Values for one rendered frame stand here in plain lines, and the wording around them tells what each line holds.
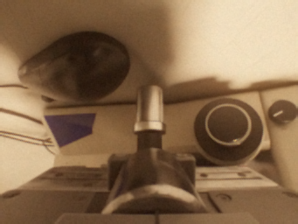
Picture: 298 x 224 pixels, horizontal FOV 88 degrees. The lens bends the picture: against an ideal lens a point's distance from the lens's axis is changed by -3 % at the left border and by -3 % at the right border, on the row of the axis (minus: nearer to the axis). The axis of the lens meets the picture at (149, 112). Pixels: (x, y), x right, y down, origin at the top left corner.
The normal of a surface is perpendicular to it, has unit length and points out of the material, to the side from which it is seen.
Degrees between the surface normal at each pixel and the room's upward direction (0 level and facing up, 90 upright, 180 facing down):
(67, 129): 49
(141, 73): 0
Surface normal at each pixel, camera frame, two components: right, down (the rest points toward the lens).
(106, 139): -0.26, 0.39
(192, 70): 0.00, 0.94
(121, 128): -0.15, -0.17
